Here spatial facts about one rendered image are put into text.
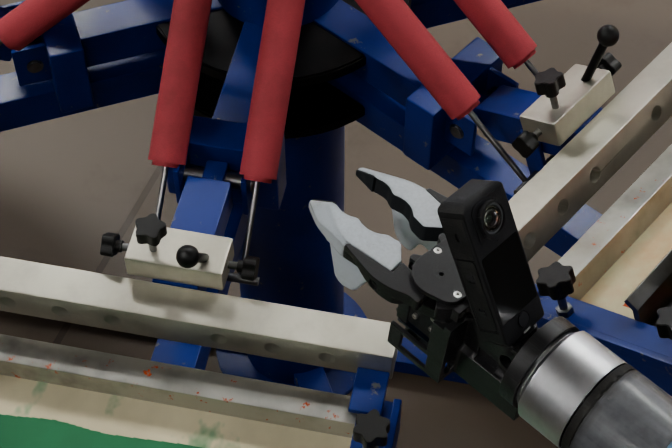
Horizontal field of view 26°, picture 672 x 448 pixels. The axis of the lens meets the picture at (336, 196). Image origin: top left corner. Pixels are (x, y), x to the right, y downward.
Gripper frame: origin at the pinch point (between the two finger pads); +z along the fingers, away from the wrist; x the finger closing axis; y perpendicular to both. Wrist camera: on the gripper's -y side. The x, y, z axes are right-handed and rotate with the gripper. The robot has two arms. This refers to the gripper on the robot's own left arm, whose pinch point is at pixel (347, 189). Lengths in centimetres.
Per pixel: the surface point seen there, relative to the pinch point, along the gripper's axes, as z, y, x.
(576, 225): 15, 67, 70
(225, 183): 47, 59, 33
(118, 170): 133, 157, 84
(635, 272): -1, 50, 55
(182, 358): 37, 73, 17
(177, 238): 43, 57, 21
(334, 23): 60, 57, 66
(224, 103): 59, 60, 44
